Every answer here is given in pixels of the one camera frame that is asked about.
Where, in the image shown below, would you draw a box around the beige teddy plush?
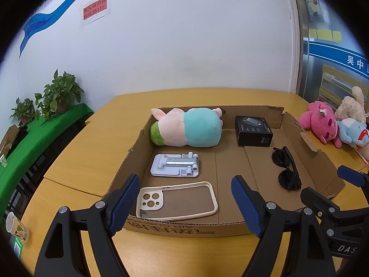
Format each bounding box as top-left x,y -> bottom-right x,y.
335,86 -> 368,124

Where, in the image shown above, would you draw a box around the yellow sticky notes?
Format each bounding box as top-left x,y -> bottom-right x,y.
308,28 -> 342,42

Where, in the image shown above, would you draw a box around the white folding phone stand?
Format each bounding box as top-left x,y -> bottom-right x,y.
150,152 -> 199,178

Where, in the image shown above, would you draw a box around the pink teal pig plush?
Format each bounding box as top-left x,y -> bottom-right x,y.
149,108 -> 226,148

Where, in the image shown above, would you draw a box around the pink strawberry bear plush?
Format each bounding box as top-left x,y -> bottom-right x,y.
298,101 -> 342,149

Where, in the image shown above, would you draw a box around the black charger box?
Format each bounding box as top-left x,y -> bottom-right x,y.
235,116 -> 273,147

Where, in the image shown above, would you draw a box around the black sunglasses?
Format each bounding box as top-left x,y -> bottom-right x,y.
271,146 -> 302,191

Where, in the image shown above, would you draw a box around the small potted green plant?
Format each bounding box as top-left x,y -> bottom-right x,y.
9,98 -> 36,126

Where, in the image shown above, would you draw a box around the paper cup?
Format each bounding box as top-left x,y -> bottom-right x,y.
6,212 -> 30,243

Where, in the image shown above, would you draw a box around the red wall notice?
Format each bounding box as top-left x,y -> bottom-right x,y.
82,0 -> 111,25

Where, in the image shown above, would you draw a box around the white clear phone case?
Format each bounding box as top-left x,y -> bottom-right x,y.
136,181 -> 218,221

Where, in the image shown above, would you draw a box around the blue elephant plush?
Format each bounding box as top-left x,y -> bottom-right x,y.
337,117 -> 368,149

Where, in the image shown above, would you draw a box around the shallow cardboard box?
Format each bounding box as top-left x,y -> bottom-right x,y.
110,106 -> 345,238

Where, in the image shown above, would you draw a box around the green covered table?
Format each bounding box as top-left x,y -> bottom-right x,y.
1,103 -> 94,215

